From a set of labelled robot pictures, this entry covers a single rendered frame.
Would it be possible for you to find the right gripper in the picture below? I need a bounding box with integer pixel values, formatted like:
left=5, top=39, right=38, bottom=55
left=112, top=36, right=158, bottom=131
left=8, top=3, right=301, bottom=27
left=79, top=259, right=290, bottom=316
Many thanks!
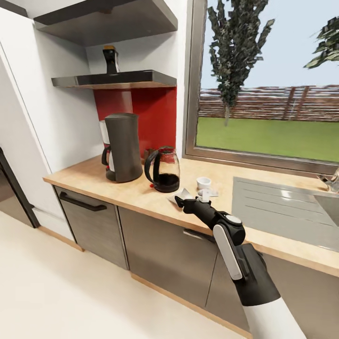
left=175, top=196, right=212, bottom=220

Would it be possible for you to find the coffee cup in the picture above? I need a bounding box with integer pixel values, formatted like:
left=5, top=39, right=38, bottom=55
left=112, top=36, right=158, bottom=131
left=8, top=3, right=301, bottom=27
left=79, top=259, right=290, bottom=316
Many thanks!
left=197, top=177, right=211, bottom=190

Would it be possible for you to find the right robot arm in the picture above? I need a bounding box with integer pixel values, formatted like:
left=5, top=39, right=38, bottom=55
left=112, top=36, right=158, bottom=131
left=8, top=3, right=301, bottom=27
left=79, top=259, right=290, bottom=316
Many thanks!
left=175, top=189, right=307, bottom=339

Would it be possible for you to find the bottle of coffee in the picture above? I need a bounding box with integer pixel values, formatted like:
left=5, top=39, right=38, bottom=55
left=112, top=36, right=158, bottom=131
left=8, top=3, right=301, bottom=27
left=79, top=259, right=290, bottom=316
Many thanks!
left=103, top=46, right=120, bottom=73

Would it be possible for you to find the paper coffee filter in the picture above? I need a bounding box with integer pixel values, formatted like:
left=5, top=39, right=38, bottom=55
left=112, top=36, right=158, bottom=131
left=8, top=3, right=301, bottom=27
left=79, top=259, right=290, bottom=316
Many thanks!
left=168, top=188, right=193, bottom=203

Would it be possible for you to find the electric kettle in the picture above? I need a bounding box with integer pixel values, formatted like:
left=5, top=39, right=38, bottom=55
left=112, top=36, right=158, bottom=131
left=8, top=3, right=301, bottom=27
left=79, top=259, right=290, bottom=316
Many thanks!
left=145, top=146, right=180, bottom=193

